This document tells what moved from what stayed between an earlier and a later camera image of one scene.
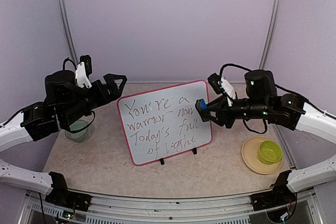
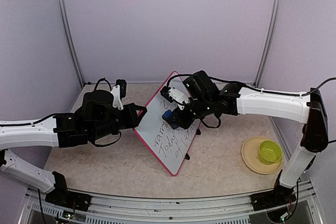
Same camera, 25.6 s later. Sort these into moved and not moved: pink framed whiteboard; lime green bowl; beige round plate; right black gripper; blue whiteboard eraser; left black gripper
Moved: left black gripper; pink framed whiteboard; blue whiteboard eraser; right black gripper
Not moved: beige round plate; lime green bowl
